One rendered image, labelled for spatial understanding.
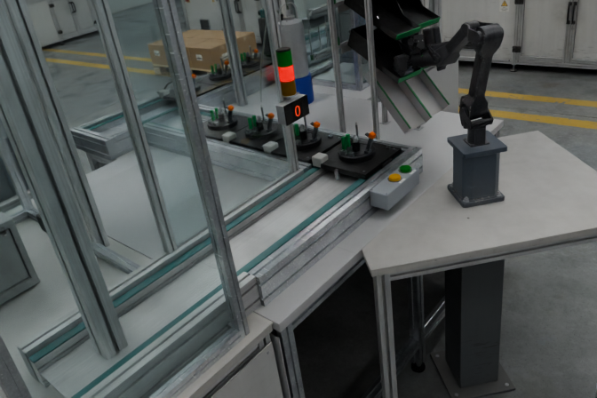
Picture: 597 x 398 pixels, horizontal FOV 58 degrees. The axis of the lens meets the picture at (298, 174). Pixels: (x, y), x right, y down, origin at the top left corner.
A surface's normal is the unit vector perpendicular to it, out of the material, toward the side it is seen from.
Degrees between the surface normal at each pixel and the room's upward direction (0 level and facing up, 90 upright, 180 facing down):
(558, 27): 90
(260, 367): 90
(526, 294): 0
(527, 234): 0
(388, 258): 0
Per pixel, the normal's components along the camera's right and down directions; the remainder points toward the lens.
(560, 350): -0.13, -0.88
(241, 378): 0.76, 0.21
